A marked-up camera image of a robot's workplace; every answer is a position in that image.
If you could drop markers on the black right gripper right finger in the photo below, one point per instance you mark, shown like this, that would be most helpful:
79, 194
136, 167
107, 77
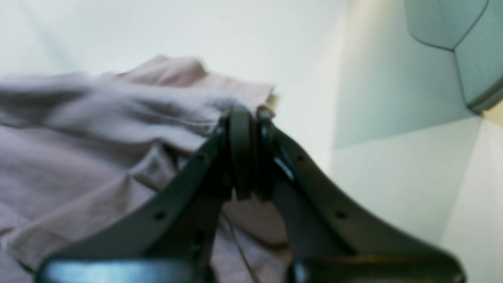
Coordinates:
331, 237

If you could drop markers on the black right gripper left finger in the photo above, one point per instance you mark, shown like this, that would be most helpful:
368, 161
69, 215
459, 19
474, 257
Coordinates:
169, 239

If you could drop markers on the mauve t-shirt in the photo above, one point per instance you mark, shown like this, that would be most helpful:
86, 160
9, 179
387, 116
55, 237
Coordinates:
80, 153

